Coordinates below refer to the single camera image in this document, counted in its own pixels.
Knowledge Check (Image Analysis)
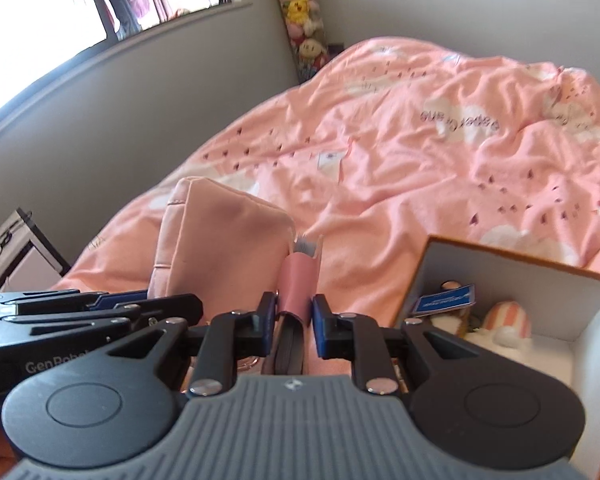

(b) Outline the orange box with white inside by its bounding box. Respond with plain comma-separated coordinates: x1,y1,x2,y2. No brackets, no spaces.
390,234,600,480

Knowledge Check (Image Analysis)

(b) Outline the window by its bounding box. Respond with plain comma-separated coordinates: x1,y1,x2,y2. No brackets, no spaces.
0,0,253,126

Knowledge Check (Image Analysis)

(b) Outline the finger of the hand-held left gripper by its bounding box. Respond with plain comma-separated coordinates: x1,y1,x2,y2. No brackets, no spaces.
0,288,148,317
0,294,204,356

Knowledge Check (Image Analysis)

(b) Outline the white and orange plush toy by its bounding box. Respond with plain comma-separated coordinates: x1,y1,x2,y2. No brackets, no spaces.
427,280,486,338

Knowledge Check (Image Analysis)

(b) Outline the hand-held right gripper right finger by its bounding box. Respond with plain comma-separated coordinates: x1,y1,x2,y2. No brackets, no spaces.
311,294,483,395

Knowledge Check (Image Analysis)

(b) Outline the pink leather case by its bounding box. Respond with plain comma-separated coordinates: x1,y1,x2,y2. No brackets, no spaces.
261,232,325,377

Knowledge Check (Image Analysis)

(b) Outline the hanging column of plush toys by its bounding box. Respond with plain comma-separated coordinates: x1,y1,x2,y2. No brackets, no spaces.
262,0,333,83

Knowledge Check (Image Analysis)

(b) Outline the pink fabric pouch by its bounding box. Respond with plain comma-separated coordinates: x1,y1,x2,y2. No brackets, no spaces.
147,176,295,311

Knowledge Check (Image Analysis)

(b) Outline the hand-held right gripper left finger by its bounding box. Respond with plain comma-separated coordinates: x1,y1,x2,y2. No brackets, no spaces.
105,291,280,397

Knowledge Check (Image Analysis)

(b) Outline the blue paper tag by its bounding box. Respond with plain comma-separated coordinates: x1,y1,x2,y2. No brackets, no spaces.
411,284,477,317

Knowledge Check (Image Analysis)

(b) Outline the pink printed blanket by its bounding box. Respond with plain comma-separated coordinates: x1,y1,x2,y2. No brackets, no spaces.
45,37,600,376

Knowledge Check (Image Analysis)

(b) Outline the white black-framed shelf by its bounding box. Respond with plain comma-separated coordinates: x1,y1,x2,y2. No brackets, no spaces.
0,207,72,295

